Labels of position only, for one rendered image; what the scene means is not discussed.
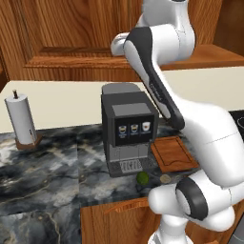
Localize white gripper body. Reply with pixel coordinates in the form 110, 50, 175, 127
110, 30, 131, 57

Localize wooden cutting board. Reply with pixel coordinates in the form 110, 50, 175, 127
150, 135, 200, 174

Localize green lime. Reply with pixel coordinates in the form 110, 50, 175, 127
135, 171, 151, 187

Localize pale garlic bulb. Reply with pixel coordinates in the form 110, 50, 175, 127
159, 173, 172, 185

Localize grey coffee machine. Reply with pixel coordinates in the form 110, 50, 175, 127
100, 82, 160, 178

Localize white paper towel roll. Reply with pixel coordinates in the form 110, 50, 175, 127
4, 95, 38, 146

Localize wooden paper towel holder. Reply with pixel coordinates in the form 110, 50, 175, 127
11, 89, 43, 152

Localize black hob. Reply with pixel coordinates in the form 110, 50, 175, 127
228, 109, 244, 141

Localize wooden drawer front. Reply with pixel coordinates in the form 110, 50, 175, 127
79, 196, 244, 244

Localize wooden wall cabinet door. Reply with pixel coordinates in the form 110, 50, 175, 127
0, 0, 224, 83

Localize dark wooden wall cabinet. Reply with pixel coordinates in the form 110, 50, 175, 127
212, 0, 244, 59

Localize wooden drawer handle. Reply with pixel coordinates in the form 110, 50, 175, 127
103, 197, 151, 215

